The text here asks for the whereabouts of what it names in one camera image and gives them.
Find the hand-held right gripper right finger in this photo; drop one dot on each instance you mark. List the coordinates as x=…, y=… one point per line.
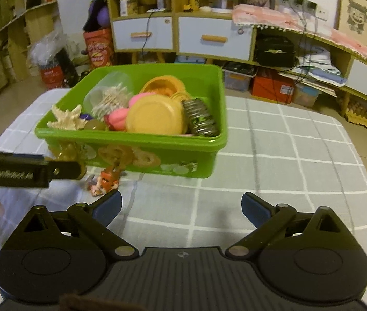
x=254, y=207

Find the folded white cloths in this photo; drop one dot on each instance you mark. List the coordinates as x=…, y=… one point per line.
x=319, y=68

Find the clear plastic cup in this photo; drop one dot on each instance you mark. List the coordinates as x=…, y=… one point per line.
x=112, y=81

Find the blue-lidded clear storage box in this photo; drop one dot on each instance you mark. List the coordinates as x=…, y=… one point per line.
x=190, y=60

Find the pink plastic toy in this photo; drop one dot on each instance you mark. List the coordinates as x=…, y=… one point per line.
x=117, y=118

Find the wooden bookshelf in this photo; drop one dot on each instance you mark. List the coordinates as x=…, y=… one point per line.
x=31, y=19

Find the black bag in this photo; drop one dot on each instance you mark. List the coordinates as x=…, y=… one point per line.
x=274, y=51

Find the red printed box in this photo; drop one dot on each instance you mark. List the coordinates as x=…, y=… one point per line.
x=50, y=76

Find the pink fringed cloth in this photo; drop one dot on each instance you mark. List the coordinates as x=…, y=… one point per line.
x=267, y=16

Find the red snack bag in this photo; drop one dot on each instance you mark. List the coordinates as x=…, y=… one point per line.
x=99, y=50

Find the framed cartoon drawing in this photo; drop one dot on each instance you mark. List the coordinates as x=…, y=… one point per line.
x=355, y=14

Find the wall sockets with chargers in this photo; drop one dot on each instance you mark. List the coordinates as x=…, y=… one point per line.
x=303, y=5

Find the beige starfish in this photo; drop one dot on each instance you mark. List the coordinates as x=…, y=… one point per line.
x=65, y=118

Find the dark coiled spring toy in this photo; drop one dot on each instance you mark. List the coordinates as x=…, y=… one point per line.
x=199, y=116

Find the clear plastic bag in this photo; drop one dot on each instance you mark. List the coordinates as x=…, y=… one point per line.
x=47, y=47

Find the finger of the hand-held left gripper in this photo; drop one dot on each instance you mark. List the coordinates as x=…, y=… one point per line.
x=68, y=170

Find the small orange toy figure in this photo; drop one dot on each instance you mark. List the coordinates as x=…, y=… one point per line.
x=105, y=179

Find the wooden shelf cabinet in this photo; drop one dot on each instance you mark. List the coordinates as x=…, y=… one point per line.
x=141, y=11

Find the purple ball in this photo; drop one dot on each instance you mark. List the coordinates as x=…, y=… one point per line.
x=104, y=16

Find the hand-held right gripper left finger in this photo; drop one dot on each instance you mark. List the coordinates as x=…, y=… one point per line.
x=109, y=204

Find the orange plastic plate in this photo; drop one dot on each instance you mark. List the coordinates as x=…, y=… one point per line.
x=154, y=115

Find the egg cartons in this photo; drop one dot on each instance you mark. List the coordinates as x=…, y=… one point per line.
x=361, y=116

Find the amber ball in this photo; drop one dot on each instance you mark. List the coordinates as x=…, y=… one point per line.
x=94, y=125

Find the orange cardboard box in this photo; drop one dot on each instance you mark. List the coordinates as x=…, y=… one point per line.
x=270, y=87

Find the small cardboard box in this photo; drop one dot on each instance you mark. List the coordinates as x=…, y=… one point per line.
x=128, y=5

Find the white coral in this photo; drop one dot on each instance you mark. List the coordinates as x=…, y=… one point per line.
x=112, y=100

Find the long wooden sideboard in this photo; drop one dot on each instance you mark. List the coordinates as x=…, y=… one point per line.
x=348, y=55

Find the green plastic bin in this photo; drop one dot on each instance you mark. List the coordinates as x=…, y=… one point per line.
x=202, y=155

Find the small clear storage box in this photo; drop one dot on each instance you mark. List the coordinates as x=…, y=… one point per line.
x=306, y=95

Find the orange plastic bowl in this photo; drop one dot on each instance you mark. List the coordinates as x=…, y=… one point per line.
x=164, y=82

